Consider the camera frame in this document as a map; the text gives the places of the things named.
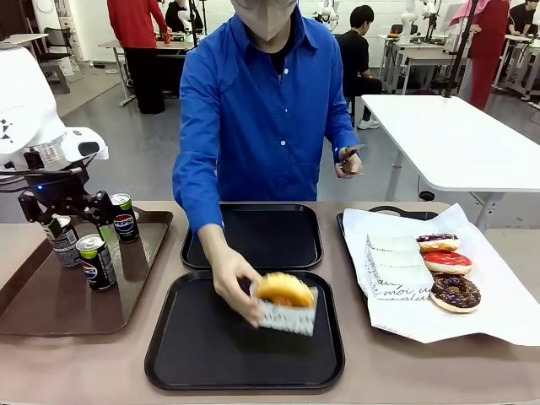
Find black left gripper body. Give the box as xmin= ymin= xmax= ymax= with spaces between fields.
xmin=23 ymin=166 xmax=91 ymax=208

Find black Pepsi can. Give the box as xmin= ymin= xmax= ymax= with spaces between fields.
xmin=41 ymin=213 xmax=84 ymax=270
xmin=108 ymin=192 xmax=140 ymax=245
xmin=75 ymin=234 xmax=118 ymax=293

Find yellow glazed donut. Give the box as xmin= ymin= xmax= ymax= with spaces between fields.
xmin=255 ymin=272 xmax=316 ymax=308

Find dark metal tongs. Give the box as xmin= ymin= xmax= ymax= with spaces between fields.
xmin=337 ymin=143 xmax=368 ymax=176

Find purple glazed sprinkle donut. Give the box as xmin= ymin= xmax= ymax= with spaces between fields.
xmin=416 ymin=232 xmax=461 ymax=253

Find red glazed donut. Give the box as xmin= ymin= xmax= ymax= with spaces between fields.
xmin=422 ymin=251 xmax=473 ymax=275

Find chocolate sprinkle donut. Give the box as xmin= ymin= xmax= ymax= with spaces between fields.
xmin=429 ymin=272 xmax=482 ymax=314

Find person's left forearm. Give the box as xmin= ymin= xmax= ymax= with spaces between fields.
xmin=324 ymin=107 xmax=360 ymax=159

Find person's right forearm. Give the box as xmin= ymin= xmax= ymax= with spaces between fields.
xmin=171 ymin=154 xmax=225 ymax=244

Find person's right hand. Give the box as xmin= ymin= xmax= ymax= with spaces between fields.
xmin=198 ymin=224 xmax=265 ymax=329

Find person's left hand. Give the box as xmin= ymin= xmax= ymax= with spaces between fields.
xmin=335 ymin=151 xmax=365 ymax=180

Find brown plastic tray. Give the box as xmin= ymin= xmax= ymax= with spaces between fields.
xmin=0 ymin=206 xmax=175 ymax=338

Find black chair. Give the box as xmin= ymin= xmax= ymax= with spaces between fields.
xmin=40 ymin=27 xmax=85 ymax=95

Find black plastic tray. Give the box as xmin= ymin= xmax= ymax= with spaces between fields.
xmin=143 ymin=269 xmax=347 ymax=392
xmin=180 ymin=203 xmax=324 ymax=272
xmin=336 ymin=205 xmax=440 ymax=335

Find grey background table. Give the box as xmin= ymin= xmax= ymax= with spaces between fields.
xmin=493 ymin=33 xmax=540 ymax=100
xmin=97 ymin=40 xmax=189 ymax=106
xmin=379 ymin=35 xmax=469 ymax=96

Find person in red sweater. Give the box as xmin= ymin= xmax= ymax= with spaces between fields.
xmin=106 ymin=0 xmax=170 ymax=116

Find person in blue shirt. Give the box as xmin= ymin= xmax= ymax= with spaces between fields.
xmin=171 ymin=0 xmax=359 ymax=237

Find seated person in black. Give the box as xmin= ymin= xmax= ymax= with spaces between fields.
xmin=337 ymin=4 xmax=384 ymax=131

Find white table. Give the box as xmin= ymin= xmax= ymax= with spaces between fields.
xmin=360 ymin=93 xmax=540 ymax=231

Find black stand pole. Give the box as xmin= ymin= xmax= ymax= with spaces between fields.
xmin=440 ymin=0 xmax=480 ymax=99

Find white printed paper sheet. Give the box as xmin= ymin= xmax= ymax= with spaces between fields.
xmin=341 ymin=202 xmax=540 ymax=348

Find person in red with scarf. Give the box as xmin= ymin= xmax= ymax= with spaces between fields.
xmin=449 ymin=0 xmax=512 ymax=111

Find person in black shirt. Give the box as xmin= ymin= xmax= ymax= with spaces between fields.
xmin=508 ymin=0 xmax=540 ymax=37

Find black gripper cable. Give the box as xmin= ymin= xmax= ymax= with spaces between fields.
xmin=0 ymin=165 xmax=84 ymax=179

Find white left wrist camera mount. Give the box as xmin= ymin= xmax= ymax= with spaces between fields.
xmin=62 ymin=128 xmax=110 ymax=164

